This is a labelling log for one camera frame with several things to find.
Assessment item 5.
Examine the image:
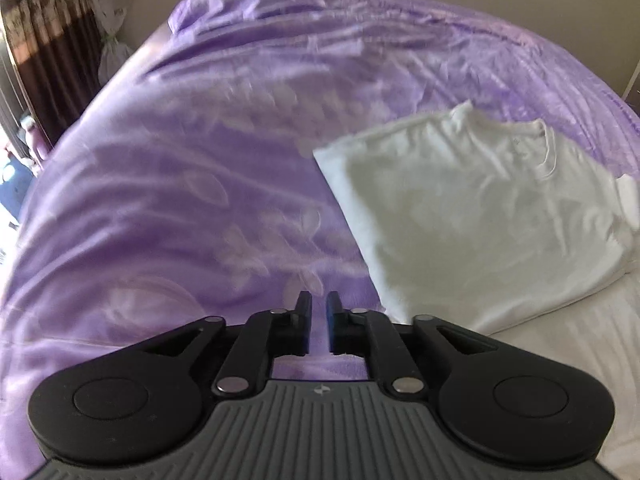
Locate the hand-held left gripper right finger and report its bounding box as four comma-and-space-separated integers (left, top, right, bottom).
326, 291, 506, 396

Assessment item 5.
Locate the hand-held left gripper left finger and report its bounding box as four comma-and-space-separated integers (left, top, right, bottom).
129, 291, 314, 396

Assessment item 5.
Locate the white t-shirt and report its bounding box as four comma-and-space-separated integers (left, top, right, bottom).
312, 100, 640, 336

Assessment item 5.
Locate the purple blanket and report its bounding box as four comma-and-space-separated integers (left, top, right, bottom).
0, 0, 640, 480

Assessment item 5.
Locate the white bed sheet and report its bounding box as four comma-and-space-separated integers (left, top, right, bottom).
487, 275, 640, 480

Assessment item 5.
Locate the white sheer curtain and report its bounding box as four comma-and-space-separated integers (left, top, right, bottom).
87, 0, 147, 85

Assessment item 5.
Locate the brown patterned curtain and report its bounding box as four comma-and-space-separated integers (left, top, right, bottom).
0, 0, 108, 156

